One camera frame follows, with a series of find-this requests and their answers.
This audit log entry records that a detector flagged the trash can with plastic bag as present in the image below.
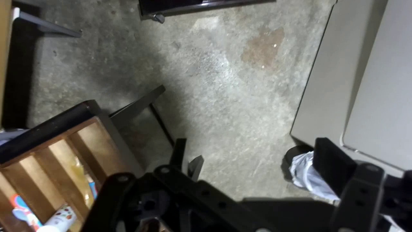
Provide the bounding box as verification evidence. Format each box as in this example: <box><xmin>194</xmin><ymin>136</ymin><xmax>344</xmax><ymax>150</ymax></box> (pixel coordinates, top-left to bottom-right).
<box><xmin>283</xmin><ymin>144</ymin><xmax>346</xmax><ymax>206</ymax></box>

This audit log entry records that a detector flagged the black furniture base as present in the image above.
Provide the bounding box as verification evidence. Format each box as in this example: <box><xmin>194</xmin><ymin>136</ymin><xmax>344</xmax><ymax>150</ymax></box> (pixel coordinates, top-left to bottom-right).
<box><xmin>138</xmin><ymin>0</ymin><xmax>277</xmax><ymax>23</ymax></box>

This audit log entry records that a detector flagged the translucent yellow spoon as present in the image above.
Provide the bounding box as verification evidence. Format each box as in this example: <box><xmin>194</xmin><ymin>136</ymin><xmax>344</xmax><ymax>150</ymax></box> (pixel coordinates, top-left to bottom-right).
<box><xmin>68</xmin><ymin>155</ymin><xmax>97</xmax><ymax>208</ymax></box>

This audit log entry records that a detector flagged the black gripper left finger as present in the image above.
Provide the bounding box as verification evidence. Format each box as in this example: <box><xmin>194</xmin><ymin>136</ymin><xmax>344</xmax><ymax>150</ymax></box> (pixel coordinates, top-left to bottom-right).
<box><xmin>82</xmin><ymin>136</ymin><xmax>243</xmax><ymax>232</ymax></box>

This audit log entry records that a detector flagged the blue spoon with orange handle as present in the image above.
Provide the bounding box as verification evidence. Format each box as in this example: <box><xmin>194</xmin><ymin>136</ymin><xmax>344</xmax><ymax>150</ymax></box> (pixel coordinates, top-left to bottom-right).
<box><xmin>10</xmin><ymin>193</ymin><xmax>44</xmax><ymax>229</ymax></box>

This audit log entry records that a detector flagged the wooden cutlery tray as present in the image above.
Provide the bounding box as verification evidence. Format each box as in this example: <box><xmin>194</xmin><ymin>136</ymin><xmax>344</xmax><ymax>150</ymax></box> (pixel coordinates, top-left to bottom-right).
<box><xmin>0</xmin><ymin>114</ymin><xmax>146</xmax><ymax>232</ymax></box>

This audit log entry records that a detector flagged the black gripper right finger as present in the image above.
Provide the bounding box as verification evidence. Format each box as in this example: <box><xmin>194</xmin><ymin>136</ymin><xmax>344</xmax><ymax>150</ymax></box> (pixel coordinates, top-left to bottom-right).
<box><xmin>315</xmin><ymin>136</ymin><xmax>412</xmax><ymax>232</ymax></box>

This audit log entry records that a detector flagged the black shelf leg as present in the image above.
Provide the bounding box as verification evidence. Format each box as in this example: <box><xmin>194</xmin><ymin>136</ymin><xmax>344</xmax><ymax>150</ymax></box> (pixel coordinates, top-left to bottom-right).
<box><xmin>2</xmin><ymin>5</ymin><xmax>83</xmax><ymax>130</ymax></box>

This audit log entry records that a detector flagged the white washing machine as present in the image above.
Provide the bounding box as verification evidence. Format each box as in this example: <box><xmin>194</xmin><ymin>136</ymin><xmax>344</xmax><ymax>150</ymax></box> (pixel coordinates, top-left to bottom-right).
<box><xmin>290</xmin><ymin>0</ymin><xmax>412</xmax><ymax>173</ymax></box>

